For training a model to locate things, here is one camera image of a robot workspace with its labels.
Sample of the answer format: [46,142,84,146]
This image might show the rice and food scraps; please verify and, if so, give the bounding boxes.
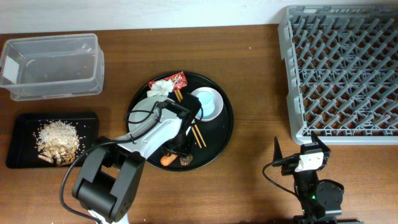
[33,120,86,167]

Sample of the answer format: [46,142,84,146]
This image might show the red snack wrapper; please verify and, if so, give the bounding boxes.
[156,72,188,91]

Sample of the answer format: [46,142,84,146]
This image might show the grey dishwasher rack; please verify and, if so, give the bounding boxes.
[278,4,397,145]

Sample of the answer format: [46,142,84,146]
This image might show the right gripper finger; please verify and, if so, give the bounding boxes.
[310,131,323,145]
[272,137,283,167]

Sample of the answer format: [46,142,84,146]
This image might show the white tissue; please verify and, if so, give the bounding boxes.
[147,80,174,97]

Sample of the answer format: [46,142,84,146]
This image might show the wooden chopstick left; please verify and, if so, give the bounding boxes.
[174,90,202,148]

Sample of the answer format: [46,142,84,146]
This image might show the wooden chopstick right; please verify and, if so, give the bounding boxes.
[177,89,207,148]

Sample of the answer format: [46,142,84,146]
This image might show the pale grey plate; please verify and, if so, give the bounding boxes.
[127,96,169,132]

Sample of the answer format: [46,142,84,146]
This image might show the round black serving tray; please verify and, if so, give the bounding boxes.
[126,71,234,172]

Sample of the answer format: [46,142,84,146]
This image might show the orange carrot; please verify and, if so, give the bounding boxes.
[160,154,178,167]

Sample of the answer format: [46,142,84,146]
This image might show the light blue cup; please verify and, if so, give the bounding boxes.
[197,91,215,118]

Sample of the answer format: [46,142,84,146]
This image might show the wooden chopstick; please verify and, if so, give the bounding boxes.
[177,89,207,148]
[174,90,202,148]

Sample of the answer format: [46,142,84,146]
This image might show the brown mushroom piece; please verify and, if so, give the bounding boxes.
[179,155,193,166]

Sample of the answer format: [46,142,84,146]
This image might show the clear plastic bin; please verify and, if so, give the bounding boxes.
[1,34,104,101]

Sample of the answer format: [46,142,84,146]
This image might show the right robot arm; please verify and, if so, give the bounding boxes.
[262,132,359,224]

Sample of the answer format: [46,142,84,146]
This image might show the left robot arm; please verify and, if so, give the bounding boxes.
[72,93,201,223]

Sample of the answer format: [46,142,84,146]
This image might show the white small bowl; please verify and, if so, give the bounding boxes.
[191,87,223,121]

